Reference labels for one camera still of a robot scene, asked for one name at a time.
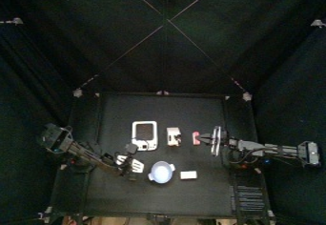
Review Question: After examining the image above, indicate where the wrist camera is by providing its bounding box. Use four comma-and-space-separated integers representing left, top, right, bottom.
237, 139, 258, 153
123, 143, 141, 155

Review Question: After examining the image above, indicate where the pale toy pot with handles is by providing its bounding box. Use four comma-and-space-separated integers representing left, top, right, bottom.
147, 160, 177, 185

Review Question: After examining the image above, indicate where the red and white toy sushi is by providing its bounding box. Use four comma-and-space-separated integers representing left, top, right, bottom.
191, 131, 203, 146

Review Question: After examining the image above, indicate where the thin diagonal brace cord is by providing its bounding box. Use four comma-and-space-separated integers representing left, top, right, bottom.
76, 0, 226, 92
119, 0, 252, 97

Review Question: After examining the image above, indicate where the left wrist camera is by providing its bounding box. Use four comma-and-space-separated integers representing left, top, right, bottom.
123, 143, 141, 155

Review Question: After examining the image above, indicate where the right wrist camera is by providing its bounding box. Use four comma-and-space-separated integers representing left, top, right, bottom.
237, 139, 258, 153

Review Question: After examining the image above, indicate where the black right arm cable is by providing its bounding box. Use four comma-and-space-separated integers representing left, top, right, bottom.
227, 147, 261, 169

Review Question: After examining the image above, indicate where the beige toy knife block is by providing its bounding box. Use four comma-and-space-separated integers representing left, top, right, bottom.
166, 127, 183, 147

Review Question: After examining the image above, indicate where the printed label sticker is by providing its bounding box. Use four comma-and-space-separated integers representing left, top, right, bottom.
234, 184, 268, 215

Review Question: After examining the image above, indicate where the white toy sushi roll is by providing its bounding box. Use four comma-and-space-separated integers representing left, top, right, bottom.
179, 170, 199, 181

